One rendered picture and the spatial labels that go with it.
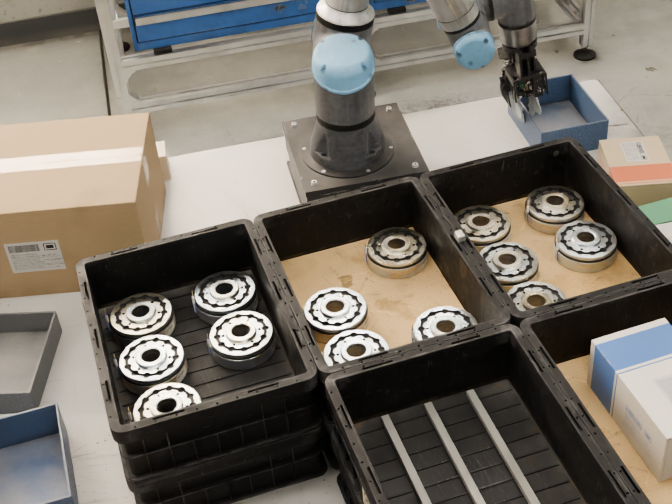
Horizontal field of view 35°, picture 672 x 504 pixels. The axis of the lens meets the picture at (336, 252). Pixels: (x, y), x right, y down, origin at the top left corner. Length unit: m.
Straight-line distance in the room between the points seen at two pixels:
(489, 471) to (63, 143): 1.08
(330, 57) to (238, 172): 0.41
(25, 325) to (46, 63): 2.46
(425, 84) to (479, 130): 1.53
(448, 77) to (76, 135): 2.05
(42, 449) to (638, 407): 0.94
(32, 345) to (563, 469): 0.98
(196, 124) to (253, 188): 1.57
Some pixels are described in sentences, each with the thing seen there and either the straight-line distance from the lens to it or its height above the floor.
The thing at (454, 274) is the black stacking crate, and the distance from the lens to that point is 1.78.
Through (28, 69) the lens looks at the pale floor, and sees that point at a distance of 4.40.
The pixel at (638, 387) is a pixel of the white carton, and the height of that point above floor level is 0.92.
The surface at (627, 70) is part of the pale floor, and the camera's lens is 4.05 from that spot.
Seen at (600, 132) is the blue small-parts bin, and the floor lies 0.74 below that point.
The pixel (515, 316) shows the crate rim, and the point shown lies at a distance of 1.62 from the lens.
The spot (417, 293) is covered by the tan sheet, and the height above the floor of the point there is 0.83.
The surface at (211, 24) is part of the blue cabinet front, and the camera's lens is 3.66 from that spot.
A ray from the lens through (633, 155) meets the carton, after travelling 2.23.
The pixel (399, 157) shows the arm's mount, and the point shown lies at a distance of 2.17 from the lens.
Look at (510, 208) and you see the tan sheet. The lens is 1.98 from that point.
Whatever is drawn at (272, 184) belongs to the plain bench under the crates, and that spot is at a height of 0.70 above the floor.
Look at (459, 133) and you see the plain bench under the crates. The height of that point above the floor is 0.70.
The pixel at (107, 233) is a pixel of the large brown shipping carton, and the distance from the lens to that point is 2.02.
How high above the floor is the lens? 2.04
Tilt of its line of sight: 40 degrees down
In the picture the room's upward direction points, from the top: 5 degrees counter-clockwise
